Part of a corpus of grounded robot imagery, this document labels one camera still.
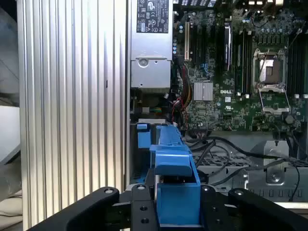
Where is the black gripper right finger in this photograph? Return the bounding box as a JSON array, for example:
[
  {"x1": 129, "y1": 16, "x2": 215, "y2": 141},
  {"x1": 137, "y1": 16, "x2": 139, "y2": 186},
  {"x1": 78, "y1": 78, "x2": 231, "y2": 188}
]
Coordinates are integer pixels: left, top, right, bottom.
[{"x1": 201, "y1": 184, "x2": 308, "y2": 231}]

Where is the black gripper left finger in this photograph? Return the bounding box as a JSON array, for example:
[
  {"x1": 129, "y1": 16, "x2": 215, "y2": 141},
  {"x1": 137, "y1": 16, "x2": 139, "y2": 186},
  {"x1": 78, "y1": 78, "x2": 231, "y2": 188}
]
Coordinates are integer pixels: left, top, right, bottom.
[{"x1": 27, "y1": 184, "x2": 159, "y2": 231}]

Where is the hard disk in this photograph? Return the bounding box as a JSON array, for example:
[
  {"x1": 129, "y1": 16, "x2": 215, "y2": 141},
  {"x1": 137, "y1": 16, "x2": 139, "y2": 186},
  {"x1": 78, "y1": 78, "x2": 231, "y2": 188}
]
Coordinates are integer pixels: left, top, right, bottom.
[{"x1": 136, "y1": 123, "x2": 202, "y2": 228}]

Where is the grey metal disk bay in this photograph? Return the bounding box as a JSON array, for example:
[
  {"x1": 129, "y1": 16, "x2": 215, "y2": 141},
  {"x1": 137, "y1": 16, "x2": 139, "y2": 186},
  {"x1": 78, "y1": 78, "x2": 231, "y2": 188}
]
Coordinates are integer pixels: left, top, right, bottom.
[{"x1": 192, "y1": 140, "x2": 308, "y2": 203}]

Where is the black RAM slot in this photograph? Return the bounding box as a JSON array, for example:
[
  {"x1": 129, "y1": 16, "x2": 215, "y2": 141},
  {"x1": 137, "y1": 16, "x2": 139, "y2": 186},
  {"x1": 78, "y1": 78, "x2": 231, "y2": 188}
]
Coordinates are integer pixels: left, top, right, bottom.
[
  {"x1": 246, "y1": 30, "x2": 253, "y2": 94},
  {"x1": 241, "y1": 30, "x2": 247, "y2": 94}
]

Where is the white expansion slot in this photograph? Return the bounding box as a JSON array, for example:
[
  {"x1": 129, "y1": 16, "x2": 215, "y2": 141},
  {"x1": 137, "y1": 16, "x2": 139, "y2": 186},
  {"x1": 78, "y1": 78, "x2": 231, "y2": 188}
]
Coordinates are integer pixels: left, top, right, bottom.
[{"x1": 184, "y1": 21, "x2": 190, "y2": 61}]

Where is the black open PC case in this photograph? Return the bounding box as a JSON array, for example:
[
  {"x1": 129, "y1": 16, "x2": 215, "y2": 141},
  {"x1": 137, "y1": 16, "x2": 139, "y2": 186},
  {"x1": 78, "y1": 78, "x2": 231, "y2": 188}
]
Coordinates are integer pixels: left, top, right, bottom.
[{"x1": 125, "y1": 0, "x2": 308, "y2": 207}]

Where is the green motherboard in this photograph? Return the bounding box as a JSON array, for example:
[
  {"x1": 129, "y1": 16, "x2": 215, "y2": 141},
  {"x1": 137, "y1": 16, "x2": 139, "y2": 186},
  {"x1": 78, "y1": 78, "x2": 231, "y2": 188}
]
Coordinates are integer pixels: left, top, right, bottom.
[{"x1": 173, "y1": 0, "x2": 308, "y2": 132}]

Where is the metal socket cover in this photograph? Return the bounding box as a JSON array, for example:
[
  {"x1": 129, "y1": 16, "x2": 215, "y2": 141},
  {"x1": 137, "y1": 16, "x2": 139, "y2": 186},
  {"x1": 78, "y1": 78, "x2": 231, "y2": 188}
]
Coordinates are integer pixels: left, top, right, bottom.
[{"x1": 258, "y1": 88, "x2": 291, "y2": 114}]

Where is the silver finned chipset heatsink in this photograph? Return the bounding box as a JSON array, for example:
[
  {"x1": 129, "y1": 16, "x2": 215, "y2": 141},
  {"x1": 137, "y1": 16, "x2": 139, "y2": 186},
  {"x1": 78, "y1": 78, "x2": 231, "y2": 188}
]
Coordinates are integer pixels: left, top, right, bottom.
[{"x1": 193, "y1": 81, "x2": 214, "y2": 102}]

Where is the silver power supply unit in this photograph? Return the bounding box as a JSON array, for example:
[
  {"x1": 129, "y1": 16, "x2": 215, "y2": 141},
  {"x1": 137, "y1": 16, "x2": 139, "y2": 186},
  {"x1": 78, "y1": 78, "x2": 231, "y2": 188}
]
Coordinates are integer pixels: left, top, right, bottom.
[{"x1": 130, "y1": 0, "x2": 174, "y2": 89}]

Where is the CPU socket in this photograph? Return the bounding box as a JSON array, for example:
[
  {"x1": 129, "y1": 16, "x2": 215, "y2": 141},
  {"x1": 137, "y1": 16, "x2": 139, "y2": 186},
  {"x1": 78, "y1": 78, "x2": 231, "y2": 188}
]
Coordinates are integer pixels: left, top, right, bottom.
[{"x1": 252, "y1": 48, "x2": 288, "y2": 90}]

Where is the thin metal locking lever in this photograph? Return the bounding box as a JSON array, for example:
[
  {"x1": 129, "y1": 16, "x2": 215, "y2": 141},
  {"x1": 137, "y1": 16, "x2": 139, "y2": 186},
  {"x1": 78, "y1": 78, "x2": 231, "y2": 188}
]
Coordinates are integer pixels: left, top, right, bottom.
[{"x1": 256, "y1": 49, "x2": 270, "y2": 85}]

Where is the red yellow wire bundle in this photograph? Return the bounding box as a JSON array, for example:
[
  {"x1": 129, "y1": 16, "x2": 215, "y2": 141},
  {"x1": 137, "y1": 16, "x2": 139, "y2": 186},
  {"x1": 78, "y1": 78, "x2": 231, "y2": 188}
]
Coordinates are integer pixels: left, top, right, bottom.
[{"x1": 180, "y1": 64, "x2": 194, "y2": 110}]

